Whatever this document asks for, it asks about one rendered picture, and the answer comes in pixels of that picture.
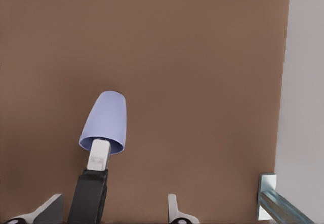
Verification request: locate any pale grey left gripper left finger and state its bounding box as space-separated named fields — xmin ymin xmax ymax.
xmin=4 ymin=193 xmax=64 ymax=224

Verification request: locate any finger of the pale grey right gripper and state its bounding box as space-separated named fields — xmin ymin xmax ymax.
xmin=86 ymin=138 xmax=112 ymax=171

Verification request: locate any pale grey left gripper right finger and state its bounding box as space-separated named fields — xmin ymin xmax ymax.
xmin=168 ymin=193 xmax=198 ymax=224

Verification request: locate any lavender blue cup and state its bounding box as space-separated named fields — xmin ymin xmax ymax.
xmin=78 ymin=89 xmax=128 ymax=156

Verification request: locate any silver frame post with foot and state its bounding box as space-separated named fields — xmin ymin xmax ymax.
xmin=256 ymin=173 xmax=317 ymax=224

